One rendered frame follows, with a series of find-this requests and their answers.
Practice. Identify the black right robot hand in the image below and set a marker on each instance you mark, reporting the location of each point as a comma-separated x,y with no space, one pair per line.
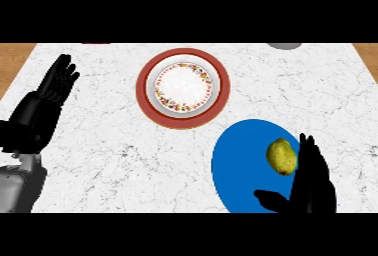
312,186

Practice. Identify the yellow-green pear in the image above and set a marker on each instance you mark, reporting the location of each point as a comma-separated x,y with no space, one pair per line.
281,156

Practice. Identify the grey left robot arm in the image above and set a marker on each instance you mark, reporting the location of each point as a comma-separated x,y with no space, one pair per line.
17,186

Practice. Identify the red-rimmed floral plate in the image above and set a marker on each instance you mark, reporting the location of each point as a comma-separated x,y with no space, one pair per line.
184,87

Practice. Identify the grey round object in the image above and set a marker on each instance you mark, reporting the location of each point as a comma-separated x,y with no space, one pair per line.
284,46

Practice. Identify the blue plate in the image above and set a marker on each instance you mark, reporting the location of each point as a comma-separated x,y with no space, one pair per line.
248,163

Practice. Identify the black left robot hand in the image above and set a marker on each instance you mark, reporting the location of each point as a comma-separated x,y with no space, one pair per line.
37,110

